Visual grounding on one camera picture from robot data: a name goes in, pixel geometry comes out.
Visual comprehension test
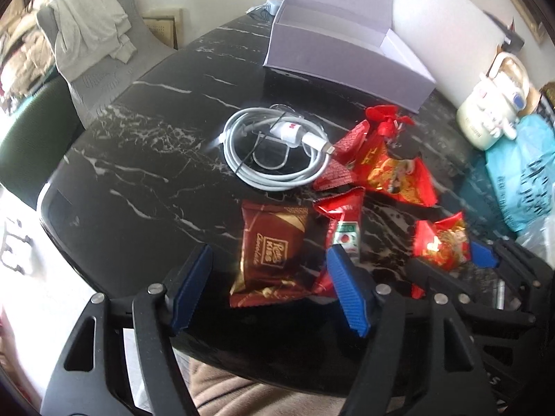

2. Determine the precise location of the red green snack packet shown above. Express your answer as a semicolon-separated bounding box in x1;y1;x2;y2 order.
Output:
310;186;366;298

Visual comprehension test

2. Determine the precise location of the brown chocolate packet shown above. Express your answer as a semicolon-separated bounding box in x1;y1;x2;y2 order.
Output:
230;200;311;308

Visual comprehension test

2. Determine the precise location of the dark red snack packet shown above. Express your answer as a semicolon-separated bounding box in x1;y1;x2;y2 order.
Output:
312;120;370;192

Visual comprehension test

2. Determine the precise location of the large red gold candy packet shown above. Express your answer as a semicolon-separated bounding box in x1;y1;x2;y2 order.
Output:
353;134;437;208

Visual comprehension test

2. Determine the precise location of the white charging cable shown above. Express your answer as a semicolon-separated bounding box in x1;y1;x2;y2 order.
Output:
220;106;336;192

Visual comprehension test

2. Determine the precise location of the red plastic fan toy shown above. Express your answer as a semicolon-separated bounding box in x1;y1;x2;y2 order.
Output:
365;105;415;144

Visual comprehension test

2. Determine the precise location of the clear acrylic phone stand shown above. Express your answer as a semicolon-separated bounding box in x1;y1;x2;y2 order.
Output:
247;118;303;172

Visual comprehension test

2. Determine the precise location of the light blue plastic bag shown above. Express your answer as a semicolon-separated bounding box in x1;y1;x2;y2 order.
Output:
485;115;554;233

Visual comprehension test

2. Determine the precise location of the white cartoon water bottle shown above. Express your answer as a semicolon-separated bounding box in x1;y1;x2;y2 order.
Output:
456;52;531;151

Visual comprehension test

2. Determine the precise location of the white foam pillow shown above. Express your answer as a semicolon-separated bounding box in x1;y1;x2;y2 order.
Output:
392;0;505;107

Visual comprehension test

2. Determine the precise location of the green chair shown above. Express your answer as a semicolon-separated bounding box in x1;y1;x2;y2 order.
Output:
1;77;85;209

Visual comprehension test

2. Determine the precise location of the grey upholstered chair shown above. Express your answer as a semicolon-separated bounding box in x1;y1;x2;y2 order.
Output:
37;0;175;127

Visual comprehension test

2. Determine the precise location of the lavender gift box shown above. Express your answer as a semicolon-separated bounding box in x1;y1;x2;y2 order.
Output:
264;0;436;112

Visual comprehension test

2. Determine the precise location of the beige garment on chair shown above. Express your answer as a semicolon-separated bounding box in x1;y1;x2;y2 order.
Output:
48;0;136;82

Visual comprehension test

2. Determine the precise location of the pile of clothes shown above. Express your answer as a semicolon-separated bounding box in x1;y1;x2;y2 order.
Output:
1;10;54;115

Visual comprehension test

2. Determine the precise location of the gold picture frame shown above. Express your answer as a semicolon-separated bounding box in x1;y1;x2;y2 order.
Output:
510;0;547;45

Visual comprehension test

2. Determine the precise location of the framed picture against wall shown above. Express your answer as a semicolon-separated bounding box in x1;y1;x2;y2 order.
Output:
141;8;183;50

